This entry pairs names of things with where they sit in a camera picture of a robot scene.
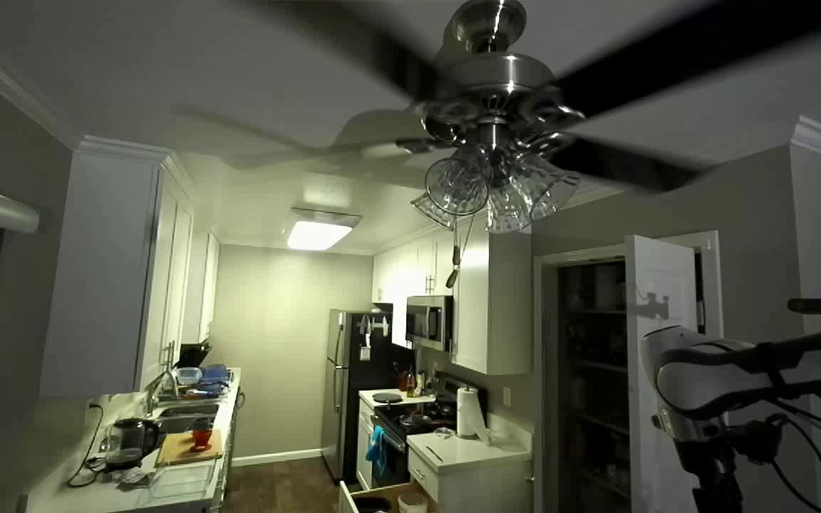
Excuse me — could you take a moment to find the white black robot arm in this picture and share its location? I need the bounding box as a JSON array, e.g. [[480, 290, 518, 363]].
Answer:
[[643, 326, 821, 513]]

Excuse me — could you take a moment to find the stainless steel microwave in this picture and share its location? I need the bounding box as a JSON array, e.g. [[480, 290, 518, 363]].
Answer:
[[405, 293, 454, 350]]

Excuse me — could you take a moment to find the white upper cabinet right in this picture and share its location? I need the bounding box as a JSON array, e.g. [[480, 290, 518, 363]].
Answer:
[[374, 228, 534, 377]]

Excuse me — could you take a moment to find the rectangular kitchen ceiling light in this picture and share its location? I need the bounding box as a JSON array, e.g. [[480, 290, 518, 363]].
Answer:
[[287, 208, 360, 252]]

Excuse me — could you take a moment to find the stainless steel refrigerator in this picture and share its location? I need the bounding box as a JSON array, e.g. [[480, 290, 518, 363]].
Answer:
[[321, 312, 391, 483]]

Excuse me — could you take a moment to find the silver ceiling fan with lights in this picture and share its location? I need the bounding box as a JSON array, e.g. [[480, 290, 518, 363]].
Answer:
[[177, 0, 821, 236]]

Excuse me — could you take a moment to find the black kitchen stove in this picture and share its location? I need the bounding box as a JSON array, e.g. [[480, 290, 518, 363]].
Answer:
[[364, 379, 455, 487]]

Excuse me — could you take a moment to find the white paper towel roll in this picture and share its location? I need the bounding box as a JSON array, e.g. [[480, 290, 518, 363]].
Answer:
[[455, 384, 485, 439]]

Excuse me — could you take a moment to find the white lower counter cabinet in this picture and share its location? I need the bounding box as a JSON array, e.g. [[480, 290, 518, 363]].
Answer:
[[407, 433, 529, 513]]

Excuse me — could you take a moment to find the white open pantry door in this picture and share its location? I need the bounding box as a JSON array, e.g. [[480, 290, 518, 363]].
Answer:
[[625, 233, 695, 513]]

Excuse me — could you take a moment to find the white upper cabinets left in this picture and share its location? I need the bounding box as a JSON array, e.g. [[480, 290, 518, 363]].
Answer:
[[39, 138, 196, 396]]

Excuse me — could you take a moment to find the wooden cutting board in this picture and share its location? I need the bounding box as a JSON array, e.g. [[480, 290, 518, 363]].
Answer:
[[157, 431, 226, 468]]

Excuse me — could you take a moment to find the silver rice cooker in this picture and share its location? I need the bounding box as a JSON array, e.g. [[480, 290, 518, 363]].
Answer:
[[100, 420, 162, 470]]

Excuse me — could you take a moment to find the fan pull string switch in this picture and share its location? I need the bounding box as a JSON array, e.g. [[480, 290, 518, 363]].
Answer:
[[444, 218, 471, 290]]

